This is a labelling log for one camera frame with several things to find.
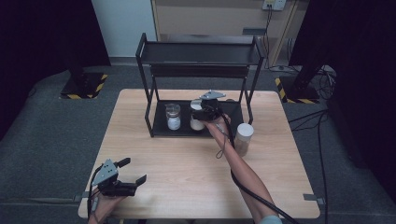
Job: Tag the white wall socket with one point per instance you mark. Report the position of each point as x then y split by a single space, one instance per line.
274 4

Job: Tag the person's right hand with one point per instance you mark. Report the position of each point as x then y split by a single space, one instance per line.
219 126

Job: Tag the glass bottle with white cap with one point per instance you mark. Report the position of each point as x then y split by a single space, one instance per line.
196 125

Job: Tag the person's left hand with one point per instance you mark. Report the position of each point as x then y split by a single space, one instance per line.
104 205

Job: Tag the dark curtain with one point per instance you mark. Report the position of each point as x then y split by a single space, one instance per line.
40 34
355 46

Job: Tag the beige wooden cabinet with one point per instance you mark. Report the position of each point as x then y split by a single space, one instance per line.
211 17

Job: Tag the black metal shelf rack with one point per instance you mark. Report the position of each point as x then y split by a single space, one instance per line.
199 53

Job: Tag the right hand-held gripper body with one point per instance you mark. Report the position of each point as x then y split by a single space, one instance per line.
213 109

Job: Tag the grey metal table bracket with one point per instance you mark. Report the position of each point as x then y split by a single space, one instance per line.
313 198
81 196

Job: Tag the glass jar with white lid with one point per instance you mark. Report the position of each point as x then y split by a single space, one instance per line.
244 132

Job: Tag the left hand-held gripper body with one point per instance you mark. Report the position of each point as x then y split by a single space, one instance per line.
107 175

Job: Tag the pale blue sleeve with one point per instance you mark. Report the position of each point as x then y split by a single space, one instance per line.
270 220

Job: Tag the black stand with striped base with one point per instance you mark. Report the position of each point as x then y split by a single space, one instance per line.
84 85
299 90

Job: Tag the glass jar with silver lid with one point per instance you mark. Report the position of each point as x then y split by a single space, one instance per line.
173 119

